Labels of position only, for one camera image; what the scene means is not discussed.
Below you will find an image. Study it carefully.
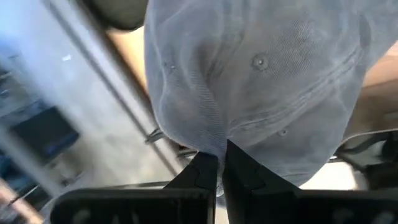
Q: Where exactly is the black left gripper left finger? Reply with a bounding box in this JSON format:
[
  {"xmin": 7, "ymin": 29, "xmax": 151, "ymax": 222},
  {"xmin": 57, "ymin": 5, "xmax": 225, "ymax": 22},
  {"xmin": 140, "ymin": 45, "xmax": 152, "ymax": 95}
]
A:
[{"xmin": 50, "ymin": 151, "xmax": 219, "ymax": 224}]

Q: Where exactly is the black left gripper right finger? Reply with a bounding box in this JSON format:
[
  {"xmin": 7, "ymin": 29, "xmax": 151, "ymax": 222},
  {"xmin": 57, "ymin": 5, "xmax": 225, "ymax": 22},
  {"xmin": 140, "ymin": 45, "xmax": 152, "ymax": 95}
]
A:
[{"xmin": 222, "ymin": 139, "xmax": 398, "ymax": 224}]

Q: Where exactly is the grey denim baseball cap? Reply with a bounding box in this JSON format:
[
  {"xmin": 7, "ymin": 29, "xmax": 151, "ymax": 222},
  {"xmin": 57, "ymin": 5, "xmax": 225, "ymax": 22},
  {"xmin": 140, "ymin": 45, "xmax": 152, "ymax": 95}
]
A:
[{"xmin": 144, "ymin": 0, "xmax": 398, "ymax": 187}]

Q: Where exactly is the black computer tower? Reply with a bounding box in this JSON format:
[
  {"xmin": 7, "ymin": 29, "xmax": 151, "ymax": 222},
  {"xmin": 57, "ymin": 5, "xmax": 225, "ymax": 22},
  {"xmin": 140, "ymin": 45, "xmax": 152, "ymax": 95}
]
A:
[{"xmin": 11, "ymin": 105, "xmax": 80, "ymax": 163}]

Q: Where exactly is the black plant pot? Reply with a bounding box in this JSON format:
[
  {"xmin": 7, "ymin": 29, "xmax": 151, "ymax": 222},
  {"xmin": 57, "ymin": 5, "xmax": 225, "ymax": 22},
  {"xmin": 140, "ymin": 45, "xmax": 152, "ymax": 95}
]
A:
[{"xmin": 81, "ymin": 0, "xmax": 149, "ymax": 31}]

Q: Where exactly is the metal frame bracket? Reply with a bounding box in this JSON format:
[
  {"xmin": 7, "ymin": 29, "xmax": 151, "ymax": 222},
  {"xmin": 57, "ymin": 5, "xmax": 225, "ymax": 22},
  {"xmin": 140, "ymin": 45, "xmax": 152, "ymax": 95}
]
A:
[
  {"xmin": 144, "ymin": 129, "xmax": 165, "ymax": 146},
  {"xmin": 177, "ymin": 147, "xmax": 198, "ymax": 159}
]

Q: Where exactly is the black cable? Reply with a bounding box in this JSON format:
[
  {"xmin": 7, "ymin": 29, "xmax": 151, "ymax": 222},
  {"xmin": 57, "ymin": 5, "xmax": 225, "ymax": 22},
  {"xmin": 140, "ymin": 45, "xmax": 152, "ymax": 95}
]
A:
[{"xmin": 336, "ymin": 132, "xmax": 390, "ymax": 156}]

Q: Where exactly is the black table frame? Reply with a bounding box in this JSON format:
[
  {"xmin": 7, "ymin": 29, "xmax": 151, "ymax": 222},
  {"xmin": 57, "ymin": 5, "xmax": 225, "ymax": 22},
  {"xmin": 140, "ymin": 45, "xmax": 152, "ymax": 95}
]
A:
[{"xmin": 46, "ymin": 0, "xmax": 187, "ymax": 177}]

